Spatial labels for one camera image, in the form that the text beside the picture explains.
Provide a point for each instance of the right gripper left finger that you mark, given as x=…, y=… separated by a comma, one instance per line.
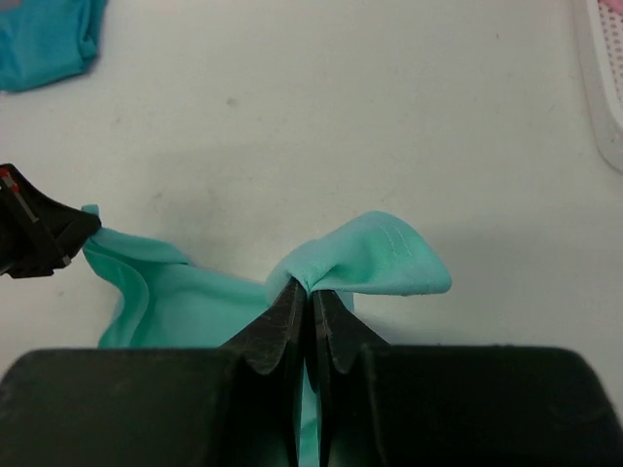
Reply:
x=264, y=416

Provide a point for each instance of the pink t-shirt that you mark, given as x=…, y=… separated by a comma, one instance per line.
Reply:
x=615, y=5

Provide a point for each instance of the white perforated plastic basket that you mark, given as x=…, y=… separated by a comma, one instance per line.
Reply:
x=599, y=40

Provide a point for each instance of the mint green t-shirt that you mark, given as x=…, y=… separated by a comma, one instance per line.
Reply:
x=167, y=301

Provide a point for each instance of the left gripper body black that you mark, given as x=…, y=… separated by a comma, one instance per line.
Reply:
x=38, y=234

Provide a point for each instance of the folded teal blue t-shirt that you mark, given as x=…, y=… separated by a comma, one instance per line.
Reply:
x=43, y=42

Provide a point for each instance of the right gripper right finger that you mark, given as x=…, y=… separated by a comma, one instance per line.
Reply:
x=354, y=400

